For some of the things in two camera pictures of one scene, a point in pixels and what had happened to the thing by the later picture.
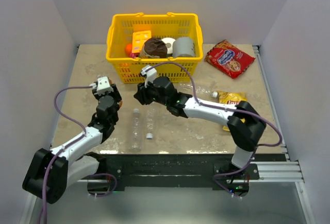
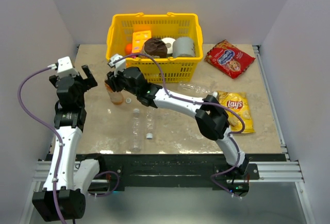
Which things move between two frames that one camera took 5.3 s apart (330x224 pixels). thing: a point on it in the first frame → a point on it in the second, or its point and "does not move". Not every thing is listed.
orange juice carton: [138, 38] does not move
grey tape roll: [183, 47] does not move
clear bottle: [135, 143] does not move
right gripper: [142, 94] → [113, 81]
